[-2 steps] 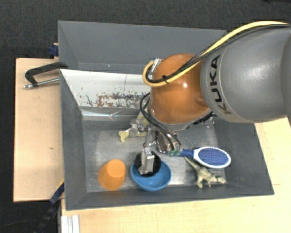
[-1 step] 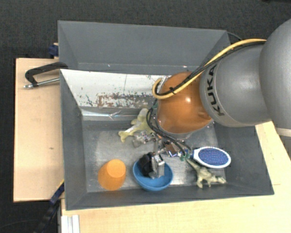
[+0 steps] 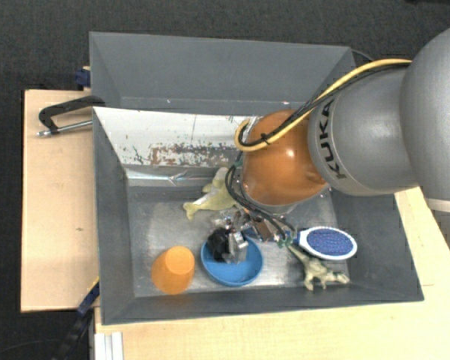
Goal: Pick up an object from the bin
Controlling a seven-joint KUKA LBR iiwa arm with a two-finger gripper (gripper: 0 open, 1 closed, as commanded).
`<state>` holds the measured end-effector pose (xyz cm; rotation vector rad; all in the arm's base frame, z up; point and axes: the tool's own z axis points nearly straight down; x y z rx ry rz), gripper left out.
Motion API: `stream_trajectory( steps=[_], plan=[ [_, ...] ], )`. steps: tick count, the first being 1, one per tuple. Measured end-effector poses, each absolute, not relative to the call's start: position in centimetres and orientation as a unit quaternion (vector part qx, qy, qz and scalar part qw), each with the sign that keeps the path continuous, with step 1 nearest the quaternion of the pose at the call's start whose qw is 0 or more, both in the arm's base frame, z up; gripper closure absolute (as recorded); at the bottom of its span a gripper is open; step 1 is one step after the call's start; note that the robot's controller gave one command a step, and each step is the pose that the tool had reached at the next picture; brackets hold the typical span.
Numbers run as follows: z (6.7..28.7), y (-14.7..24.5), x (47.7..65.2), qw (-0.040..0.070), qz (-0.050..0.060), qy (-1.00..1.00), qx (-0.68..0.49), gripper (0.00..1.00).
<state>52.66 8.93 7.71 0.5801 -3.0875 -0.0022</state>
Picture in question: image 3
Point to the blue plastic bowl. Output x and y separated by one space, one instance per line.
228 274

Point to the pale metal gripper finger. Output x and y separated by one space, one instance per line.
242 249
232 249

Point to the pale yellow toy animal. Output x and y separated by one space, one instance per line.
217 200

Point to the orange plastic cup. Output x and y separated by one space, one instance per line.
172 270

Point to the green toy dinosaur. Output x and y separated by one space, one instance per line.
317 270

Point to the black lumpy object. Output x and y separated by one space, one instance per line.
217 243

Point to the pale wood flat board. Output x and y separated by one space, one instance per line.
56 208

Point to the grey metal bin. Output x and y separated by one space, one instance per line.
161 216

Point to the blue and white hairbrush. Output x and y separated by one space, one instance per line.
328 243

